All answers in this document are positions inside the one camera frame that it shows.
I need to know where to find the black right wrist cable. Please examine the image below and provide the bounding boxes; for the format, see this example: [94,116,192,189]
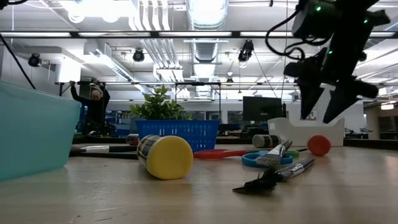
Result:
[265,7,335,60]

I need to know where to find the person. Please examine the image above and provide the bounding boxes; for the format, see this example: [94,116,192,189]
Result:
[68,79,111,136]

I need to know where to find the black background metal frame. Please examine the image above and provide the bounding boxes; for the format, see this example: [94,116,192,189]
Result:
[55,80,222,138]

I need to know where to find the maroon paint bottle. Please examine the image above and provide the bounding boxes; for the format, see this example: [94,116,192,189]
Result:
[126,133,140,146]

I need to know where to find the black paint bottle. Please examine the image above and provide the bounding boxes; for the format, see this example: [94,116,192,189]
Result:
[251,134,282,149]

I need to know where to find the black computer monitor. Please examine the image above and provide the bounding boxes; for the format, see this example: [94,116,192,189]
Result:
[242,96,287,123]

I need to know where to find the yellow paint bottle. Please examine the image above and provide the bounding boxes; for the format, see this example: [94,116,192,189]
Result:
[136,134,194,180]

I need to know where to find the fan paintbrush silver ferrule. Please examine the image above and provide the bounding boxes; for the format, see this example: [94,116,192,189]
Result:
[70,144,138,154]

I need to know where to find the green plant in white pot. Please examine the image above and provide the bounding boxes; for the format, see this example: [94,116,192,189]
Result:
[129,85,193,121]

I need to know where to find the red scissors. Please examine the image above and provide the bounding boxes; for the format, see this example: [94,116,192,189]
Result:
[193,148,249,160]

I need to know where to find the black ceiling spotlight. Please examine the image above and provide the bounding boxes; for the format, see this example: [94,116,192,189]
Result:
[132,48,146,63]
[27,52,43,68]
[238,39,255,63]

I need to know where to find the thin black cable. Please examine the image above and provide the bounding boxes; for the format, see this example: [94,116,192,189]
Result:
[0,32,37,90]

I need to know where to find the teal translucent plastic bin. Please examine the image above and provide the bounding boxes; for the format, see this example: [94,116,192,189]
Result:
[0,80,82,183]

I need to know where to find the black scruffy-bristle paintbrush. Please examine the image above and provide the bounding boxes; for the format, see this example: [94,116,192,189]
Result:
[232,157,317,194]

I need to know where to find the white plastic bin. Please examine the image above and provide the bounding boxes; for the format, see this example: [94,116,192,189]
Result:
[267,117,345,147]

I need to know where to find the blue slotted plastic basket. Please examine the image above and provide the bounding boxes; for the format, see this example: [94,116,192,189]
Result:
[135,119,221,152]

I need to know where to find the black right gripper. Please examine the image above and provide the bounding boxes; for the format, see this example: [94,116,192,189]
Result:
[283,12,392,124]

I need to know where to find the grey-bristle paintbrush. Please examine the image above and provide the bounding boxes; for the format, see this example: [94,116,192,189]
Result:
[254,139,294,168]

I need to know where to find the blue tape ring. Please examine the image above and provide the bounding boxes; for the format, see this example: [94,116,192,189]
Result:
[241,150,294,169]

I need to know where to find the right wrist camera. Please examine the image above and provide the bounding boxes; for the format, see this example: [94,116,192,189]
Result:
[292,0,334,40]

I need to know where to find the red paint bottle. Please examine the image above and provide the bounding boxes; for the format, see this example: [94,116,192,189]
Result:
[307,134,332,157]

